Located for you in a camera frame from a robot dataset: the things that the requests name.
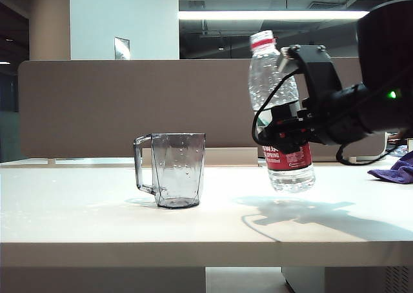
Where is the seated person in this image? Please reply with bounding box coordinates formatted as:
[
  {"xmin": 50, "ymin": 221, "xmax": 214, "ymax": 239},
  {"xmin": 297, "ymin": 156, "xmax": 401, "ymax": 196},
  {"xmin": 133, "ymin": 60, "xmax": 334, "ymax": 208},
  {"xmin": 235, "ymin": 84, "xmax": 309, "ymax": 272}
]
[{"xmin": 387, "ymin": 128, "xmax": 410, "ymax": 142}]

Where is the clear water bottle red label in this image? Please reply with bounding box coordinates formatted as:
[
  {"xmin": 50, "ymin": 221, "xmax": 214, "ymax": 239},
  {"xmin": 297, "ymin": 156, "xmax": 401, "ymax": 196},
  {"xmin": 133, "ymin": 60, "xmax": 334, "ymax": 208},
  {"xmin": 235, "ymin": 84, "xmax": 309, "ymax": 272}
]
[{"xmin": 248, "ymin": 30, "xmax": 316, "ymax": 194}]

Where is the grey cabinet under table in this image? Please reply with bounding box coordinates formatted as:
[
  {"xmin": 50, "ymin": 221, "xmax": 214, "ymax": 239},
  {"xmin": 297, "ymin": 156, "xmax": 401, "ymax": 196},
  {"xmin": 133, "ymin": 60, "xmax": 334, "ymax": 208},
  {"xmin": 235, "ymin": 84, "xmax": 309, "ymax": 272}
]
[{"xmin": 281, "ymin": 266, "xmax": 413, "ymax": 293}]

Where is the ceiling air vent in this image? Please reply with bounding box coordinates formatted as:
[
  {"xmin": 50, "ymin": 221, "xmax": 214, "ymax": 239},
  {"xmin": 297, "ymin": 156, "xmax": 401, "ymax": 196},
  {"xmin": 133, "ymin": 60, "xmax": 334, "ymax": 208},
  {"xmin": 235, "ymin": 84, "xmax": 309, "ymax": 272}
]
[{"xmin": 308, "ymin": 1, "xmax": 348, "ymax": 10}]

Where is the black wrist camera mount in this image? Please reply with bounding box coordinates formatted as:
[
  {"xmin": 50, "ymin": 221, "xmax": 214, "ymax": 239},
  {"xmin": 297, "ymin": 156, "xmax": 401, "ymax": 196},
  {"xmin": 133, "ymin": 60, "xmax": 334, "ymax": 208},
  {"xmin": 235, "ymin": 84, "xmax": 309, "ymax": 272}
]
[{"xmin": 279, "ymin": 44, "xmax": 343, "ymax": 97}]

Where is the brown fabric desk divider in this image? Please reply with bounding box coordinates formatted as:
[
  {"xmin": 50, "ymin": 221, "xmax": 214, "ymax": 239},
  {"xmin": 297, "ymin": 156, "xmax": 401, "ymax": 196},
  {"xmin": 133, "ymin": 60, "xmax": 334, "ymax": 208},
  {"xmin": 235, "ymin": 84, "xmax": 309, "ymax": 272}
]
[{"xmin": 17, "ymin": 57, "xmax": 387, "ymax": 160}]

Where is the long white ceiling light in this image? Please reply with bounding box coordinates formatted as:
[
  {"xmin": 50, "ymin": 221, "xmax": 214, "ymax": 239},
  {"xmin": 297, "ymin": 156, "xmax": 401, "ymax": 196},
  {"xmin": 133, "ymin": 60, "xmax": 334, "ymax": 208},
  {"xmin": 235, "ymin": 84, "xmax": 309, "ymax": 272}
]
[{"xmin": 177, "ymin": 10, "xmax": 370, "ymax": 21}]

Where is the purple cloth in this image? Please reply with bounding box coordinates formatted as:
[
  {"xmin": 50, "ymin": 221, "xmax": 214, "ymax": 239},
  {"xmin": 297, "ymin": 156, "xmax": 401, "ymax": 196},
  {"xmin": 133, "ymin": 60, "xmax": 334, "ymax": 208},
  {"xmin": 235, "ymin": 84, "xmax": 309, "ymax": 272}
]
[{"xmin": 367, "ymin": 150, "xmax": 413, "ymax": 185}]

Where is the transparent grey plastic mug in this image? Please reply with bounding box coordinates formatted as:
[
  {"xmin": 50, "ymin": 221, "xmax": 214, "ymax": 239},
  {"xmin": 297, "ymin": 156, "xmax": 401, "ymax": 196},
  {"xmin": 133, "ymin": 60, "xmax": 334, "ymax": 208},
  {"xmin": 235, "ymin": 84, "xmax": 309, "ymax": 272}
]
[{"xmin": 134, "ymin": 132, "xmax": 207, "ymax": 210}]

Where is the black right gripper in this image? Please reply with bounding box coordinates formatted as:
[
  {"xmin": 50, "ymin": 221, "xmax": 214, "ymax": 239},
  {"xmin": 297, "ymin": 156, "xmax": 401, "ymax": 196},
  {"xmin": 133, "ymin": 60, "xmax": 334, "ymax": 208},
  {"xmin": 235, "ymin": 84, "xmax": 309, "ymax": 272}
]
[{"xmin": 257, "ymin": 83, "xmax": 376, "ymax": 154}]

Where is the black looping arm cable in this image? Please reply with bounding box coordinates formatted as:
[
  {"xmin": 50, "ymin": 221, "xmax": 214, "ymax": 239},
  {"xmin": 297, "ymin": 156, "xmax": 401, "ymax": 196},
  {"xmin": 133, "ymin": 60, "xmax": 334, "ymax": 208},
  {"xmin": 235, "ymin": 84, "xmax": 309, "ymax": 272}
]
[{"xmin": 336, "ymin": 143, "xmax": 393, "ymax": 166}]

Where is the silver wall plaque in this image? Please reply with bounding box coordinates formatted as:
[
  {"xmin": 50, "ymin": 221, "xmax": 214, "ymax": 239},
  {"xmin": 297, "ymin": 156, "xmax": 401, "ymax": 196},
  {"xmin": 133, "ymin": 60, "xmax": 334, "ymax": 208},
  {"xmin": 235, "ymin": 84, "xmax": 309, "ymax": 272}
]
[{"xmin": 113, "ymin": 36, "xmax": 131, "ymax": 61}]

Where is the thin black camera cable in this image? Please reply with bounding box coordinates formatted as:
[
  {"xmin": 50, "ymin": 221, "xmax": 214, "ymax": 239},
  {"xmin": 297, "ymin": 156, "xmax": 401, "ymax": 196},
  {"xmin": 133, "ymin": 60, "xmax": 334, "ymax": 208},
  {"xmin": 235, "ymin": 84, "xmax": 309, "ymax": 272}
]
[{"xmin": 252, "ymin": 70, "xmax": 299, "ymax": 145}]

